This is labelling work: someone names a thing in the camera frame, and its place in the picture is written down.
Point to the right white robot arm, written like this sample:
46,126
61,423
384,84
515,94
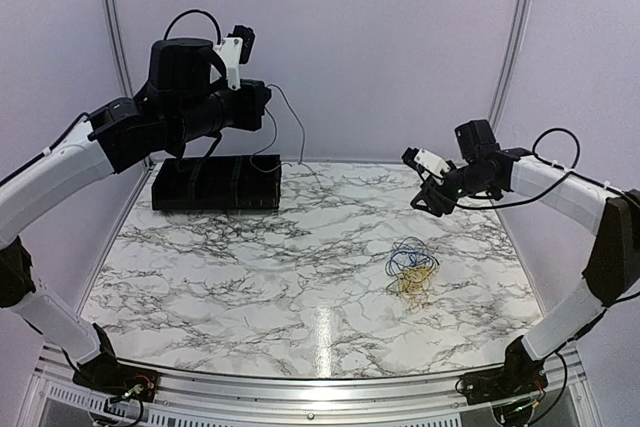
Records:
609,214

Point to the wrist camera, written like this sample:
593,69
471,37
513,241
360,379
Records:
424,161
234,50

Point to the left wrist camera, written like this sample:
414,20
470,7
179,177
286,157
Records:
234,50

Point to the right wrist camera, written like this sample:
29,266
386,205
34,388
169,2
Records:
424,161

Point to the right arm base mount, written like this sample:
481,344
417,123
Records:
497,384

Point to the left aluminium corner post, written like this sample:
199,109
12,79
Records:
117,47

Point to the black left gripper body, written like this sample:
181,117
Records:
199,113

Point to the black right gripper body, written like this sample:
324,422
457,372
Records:
471,183

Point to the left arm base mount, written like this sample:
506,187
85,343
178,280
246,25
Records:
117,378

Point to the aluminium corner post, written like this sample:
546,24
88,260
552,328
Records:
117,47
511,54

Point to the black compartment tray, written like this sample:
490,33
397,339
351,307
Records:
218,183

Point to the right aluminium corner post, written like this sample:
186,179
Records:
511,54

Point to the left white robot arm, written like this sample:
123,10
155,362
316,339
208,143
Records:
107,141

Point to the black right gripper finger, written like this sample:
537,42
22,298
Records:
435,183
430,201

